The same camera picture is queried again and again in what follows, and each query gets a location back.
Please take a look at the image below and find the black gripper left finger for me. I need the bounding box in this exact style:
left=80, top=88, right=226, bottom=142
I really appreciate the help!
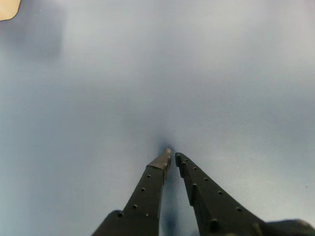
left=91, top=148, right=172, bottom=236

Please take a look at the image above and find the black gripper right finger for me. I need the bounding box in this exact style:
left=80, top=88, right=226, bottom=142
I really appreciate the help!
left=175, top=152, right=265, bottom=236

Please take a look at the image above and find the beige box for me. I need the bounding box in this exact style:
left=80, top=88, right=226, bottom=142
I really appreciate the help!
left=0, top=0, right=22, bottom=22

